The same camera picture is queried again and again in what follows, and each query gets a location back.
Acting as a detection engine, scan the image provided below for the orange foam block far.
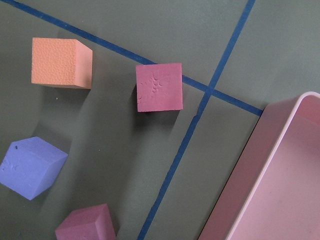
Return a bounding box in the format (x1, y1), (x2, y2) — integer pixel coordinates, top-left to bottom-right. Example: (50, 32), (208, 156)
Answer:
(31, 37), (93, 89)

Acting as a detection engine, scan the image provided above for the dark red foam block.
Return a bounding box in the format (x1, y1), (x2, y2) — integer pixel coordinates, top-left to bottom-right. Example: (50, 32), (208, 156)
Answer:
(55, 203), (116, 240)

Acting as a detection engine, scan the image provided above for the purple foam block far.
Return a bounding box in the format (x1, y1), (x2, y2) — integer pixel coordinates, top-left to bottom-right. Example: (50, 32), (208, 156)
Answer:
(0, 136), (68, 200)

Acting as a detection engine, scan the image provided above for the red plastic bin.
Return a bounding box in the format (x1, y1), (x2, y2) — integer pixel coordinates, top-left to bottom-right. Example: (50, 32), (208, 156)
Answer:
(199, 91), (320, 240)

